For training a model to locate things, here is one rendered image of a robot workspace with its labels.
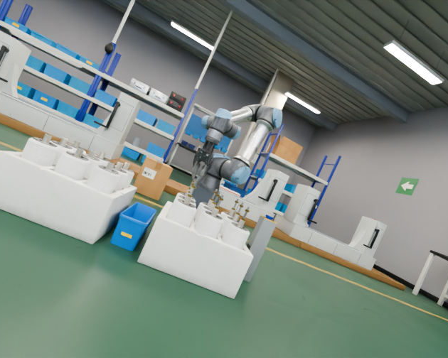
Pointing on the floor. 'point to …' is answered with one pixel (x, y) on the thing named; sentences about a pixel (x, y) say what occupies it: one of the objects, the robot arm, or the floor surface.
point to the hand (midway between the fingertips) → (195, 177)
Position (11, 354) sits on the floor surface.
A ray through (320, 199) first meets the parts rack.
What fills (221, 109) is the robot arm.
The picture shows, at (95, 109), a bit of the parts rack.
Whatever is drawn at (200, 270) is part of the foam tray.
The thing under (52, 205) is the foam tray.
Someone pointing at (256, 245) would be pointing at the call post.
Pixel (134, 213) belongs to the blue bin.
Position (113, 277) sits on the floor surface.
